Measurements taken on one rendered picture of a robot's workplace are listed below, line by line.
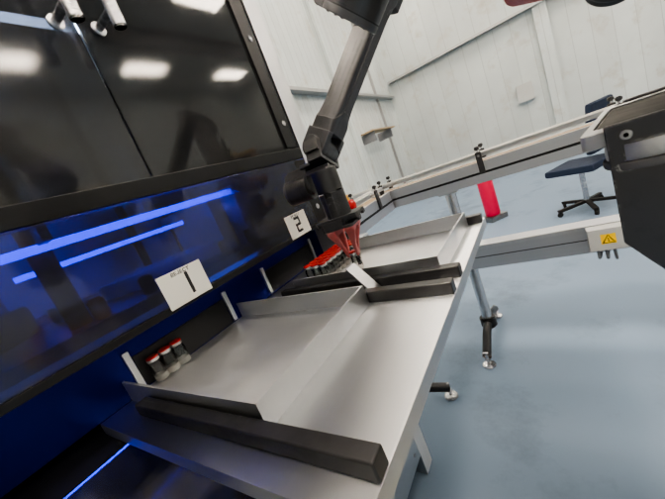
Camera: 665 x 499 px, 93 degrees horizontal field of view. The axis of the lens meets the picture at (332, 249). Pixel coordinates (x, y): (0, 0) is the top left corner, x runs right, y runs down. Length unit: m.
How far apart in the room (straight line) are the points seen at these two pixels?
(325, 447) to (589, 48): 11.20
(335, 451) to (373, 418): 0.06
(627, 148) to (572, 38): 10.89
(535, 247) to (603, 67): 9.83
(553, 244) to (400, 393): 1.38
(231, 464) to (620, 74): 11.30
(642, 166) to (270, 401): 0.42
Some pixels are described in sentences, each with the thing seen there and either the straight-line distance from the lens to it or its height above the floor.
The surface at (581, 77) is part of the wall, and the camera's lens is 11.23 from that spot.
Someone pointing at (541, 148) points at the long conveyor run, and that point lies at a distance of 1.53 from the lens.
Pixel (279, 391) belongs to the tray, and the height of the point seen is 0.90.
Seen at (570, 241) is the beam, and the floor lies 0.50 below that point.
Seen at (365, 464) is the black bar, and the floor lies 0.90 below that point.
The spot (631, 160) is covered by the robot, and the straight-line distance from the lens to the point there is 0.41.
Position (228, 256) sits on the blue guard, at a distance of 0.66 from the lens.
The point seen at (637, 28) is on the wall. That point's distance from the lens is 11.47.
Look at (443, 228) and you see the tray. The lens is 0.80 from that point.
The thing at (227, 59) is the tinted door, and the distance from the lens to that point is 0.90.
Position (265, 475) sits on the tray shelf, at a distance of 0.34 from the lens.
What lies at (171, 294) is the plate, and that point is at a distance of 0.60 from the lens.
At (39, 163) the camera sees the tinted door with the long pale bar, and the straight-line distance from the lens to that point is 0.60.
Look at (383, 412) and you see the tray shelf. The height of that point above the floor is 0.88.
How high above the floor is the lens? 1.09
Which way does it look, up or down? 12 degrees down
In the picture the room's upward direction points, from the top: 22 degrees counter-clockwise
